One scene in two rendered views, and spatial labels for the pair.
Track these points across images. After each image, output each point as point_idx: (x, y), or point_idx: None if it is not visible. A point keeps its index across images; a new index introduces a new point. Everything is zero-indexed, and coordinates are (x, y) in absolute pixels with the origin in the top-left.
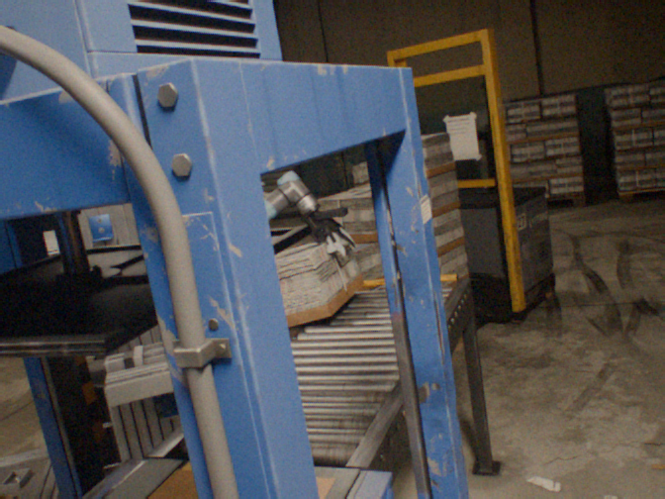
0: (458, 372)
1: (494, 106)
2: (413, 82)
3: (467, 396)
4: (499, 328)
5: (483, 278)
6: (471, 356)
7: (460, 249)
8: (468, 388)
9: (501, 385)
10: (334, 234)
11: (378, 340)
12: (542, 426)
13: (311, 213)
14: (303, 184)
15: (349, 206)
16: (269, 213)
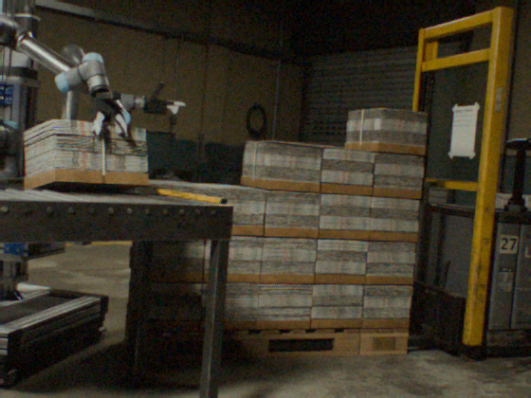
0: (333, 367)
1: (490, 96)
2: (433, 63)
3: (302, 382)
4: (441, 356)
5: (440, 294)
6: (210, 289)
7: (407, 246)
8: (316, 378)
9: (348, 388)
10: (100, 115)
11: (41, 197)
12: None
13: (95, 93)
14: (99, 66)
15: (261, 149)
16: (61, 83)
